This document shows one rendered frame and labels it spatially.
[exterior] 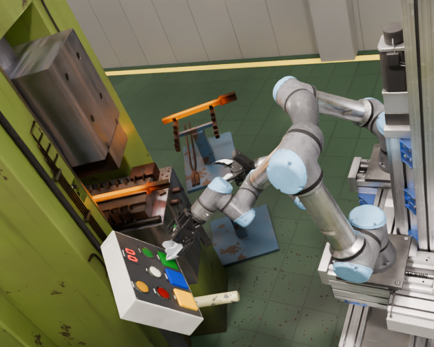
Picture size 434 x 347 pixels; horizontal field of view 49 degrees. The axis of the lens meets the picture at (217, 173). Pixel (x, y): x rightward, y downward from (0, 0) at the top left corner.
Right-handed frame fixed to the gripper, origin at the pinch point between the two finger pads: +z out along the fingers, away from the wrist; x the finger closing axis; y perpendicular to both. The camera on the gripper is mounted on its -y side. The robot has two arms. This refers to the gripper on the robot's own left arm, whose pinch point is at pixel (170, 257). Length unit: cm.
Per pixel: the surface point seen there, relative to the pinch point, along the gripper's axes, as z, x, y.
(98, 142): -15.8, -32.2, 34.4
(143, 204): 3.1, -39.1, -2.0
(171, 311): 1.9, 27.1, 8.4
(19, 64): -24, -46, 68
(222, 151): -24, -87, -53
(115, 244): 2.3, 0.5, 22.6
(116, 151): -13.2, -40.2, 22.5
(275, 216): -4, -87, -119
